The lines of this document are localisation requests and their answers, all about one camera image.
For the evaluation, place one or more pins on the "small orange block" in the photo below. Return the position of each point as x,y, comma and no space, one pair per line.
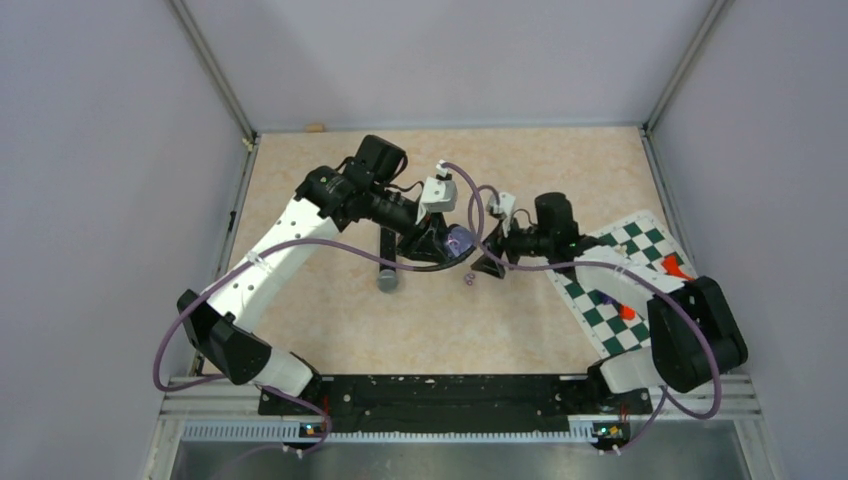
626,313

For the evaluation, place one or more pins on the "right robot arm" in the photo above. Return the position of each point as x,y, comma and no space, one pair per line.
654,324

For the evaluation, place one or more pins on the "aluminium frame rail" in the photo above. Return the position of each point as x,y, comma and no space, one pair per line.
738,401

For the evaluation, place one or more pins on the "black microphone grey head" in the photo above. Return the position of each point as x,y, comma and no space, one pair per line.
387,277

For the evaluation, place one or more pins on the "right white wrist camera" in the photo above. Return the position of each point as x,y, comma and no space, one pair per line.
501,206

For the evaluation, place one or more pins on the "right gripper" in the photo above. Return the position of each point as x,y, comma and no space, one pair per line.
506,242

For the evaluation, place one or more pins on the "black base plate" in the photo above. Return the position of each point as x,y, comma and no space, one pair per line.
501,403

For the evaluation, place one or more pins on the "green white chessboard mat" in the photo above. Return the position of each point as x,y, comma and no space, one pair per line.
637,245

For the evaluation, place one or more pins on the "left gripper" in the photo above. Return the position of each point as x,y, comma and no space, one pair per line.
427,241

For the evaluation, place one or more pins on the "grey purple earbud case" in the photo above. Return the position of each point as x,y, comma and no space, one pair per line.
457,240

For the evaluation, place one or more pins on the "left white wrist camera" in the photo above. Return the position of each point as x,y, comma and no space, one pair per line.
438,195

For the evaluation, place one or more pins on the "red orange block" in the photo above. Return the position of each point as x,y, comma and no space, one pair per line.
672,267

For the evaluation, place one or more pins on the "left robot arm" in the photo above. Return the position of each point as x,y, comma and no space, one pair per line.
220,322

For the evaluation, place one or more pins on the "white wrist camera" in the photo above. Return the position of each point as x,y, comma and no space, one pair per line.
438,195
501,206

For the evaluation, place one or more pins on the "grey slotted cable duct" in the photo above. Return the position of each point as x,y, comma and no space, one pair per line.
291,432

